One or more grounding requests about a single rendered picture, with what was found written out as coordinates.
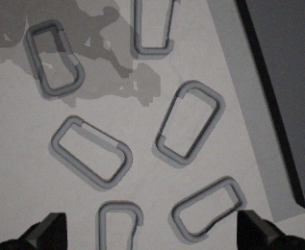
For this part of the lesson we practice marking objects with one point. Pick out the grey tray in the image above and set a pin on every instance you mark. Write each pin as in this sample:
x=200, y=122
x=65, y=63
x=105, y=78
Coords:
x=281, y=28

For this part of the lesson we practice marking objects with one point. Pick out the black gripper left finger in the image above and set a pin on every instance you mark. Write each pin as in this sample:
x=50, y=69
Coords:
x=50, y=233

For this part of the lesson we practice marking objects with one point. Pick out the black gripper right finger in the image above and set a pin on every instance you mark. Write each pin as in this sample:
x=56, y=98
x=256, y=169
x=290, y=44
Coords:
x=253, y=230

